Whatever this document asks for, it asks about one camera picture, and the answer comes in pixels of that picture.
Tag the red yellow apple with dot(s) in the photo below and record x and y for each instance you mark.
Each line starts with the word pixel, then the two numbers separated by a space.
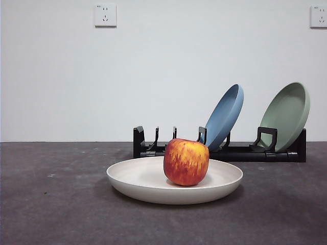
pixel 186 163

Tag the pale yellow cream plate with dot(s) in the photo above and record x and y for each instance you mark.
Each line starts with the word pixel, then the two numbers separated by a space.
pixel 138 183

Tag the blue plate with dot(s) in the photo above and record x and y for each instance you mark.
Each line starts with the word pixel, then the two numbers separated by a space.
pixel 224 120

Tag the black plate rack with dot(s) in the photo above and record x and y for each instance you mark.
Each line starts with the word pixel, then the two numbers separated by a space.
pixel 255 156

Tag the green plate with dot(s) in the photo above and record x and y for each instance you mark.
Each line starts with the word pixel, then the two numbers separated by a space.
pixel 288 112

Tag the white wall socket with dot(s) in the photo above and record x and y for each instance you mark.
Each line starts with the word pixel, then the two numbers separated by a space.
pixel 319 16
pixel 105 15

